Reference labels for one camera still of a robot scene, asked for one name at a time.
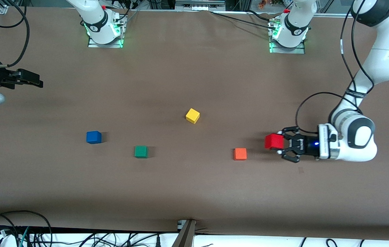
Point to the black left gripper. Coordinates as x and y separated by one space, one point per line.
308 145

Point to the red cube block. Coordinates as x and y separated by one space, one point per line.
274 141

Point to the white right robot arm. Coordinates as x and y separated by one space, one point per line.
95 20

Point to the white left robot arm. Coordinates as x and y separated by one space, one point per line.
386 61

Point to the orange cube block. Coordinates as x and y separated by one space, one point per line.
240 154

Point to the blue cube block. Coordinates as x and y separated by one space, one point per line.
93 138

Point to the yellow cube block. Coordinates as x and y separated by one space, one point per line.
192 116

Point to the green cube block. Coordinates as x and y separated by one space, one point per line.
141 152

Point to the brown table cover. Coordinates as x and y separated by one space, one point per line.
194 188

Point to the small orange figure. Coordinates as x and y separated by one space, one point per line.
262 4

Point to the grey power strip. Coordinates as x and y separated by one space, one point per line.
199 5

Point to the aluminium frame corner bracket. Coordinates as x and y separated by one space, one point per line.
1 7

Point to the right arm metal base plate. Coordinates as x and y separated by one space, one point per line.
93 45

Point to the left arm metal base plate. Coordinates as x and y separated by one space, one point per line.
300 50

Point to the aluminium frame rail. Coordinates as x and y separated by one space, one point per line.
335 15

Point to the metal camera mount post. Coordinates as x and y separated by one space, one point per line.
185 235

